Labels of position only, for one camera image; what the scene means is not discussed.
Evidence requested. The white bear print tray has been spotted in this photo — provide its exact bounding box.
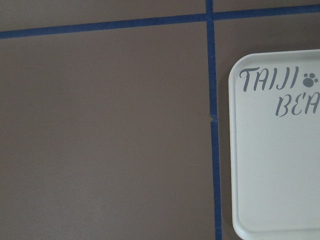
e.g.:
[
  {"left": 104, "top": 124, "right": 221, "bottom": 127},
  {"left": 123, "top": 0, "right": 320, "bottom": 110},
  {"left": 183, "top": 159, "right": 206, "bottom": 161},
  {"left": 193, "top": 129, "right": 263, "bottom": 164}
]
[{"left": 228, "top": 49, "right": 320, "bottom": 240}]

